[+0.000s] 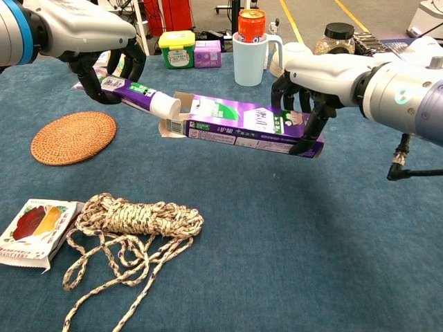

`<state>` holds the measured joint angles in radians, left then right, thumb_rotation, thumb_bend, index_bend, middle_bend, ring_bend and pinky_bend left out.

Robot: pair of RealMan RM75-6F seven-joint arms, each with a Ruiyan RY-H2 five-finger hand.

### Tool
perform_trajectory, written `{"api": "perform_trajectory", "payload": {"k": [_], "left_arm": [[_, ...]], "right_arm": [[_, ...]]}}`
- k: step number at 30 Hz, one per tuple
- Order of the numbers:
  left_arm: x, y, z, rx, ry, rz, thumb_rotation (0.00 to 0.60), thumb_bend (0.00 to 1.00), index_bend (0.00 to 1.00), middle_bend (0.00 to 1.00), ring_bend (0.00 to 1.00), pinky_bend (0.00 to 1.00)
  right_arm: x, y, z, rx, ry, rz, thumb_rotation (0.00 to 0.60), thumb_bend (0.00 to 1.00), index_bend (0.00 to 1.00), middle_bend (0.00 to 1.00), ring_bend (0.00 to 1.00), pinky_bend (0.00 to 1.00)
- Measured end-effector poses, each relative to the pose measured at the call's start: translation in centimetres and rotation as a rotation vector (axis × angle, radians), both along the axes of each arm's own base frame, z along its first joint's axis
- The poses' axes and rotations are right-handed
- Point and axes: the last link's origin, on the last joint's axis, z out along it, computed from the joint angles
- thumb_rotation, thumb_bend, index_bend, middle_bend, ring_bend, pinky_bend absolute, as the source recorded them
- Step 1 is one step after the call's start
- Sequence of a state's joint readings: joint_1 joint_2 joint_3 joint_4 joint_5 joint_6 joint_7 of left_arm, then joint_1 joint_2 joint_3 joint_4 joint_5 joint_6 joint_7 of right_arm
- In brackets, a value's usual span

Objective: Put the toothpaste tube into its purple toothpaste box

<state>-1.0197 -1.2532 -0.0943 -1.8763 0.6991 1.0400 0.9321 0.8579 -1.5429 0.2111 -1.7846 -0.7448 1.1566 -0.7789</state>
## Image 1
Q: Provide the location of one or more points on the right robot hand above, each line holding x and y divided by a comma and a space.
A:
328, 76

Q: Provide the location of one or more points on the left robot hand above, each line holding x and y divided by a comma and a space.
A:
83, 31

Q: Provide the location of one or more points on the purple white toothpaste tube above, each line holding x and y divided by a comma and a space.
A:
138, 91

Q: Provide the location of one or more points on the purple toothpaste carton box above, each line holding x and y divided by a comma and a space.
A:
221, 119

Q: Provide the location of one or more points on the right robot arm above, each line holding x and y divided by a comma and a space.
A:
408, 100

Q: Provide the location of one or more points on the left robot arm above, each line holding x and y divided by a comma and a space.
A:
14, 34

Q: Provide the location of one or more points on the small purple box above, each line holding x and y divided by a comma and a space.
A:
207, 54

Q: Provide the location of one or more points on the glass jar black lid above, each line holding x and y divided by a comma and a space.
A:
335, 38

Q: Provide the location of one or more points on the white ribbed bowl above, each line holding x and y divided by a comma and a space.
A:
296, 50

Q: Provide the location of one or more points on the black striped pack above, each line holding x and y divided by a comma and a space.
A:
368, 39

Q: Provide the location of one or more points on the white teal brochure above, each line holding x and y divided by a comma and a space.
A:
398, 48

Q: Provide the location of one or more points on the small white plug adapter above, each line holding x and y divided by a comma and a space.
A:
274, 25

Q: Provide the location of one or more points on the light blue mug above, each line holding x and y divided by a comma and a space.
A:
249, 64

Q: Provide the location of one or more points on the red cabinet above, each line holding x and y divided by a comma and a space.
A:
173, 14

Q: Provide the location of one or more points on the orange soda can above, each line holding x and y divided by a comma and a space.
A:
251, 26

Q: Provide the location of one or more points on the green container yellow lid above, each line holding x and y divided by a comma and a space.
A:
177, 52

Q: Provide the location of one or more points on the round woven rattan coaster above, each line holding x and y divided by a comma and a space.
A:
72, 138

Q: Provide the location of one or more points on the white grey machine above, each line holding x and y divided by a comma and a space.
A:
427, 19

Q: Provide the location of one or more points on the black wheeled stand base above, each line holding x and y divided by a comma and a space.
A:
235, 6

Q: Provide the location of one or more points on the black power strip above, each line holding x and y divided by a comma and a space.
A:
216, 35

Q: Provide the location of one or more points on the white snack packet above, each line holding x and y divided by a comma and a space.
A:
34, 224

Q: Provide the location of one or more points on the blue velvet tablecloth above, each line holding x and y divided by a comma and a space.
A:
221, 249

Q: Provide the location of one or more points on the white metal post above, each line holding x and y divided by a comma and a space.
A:
142, 27

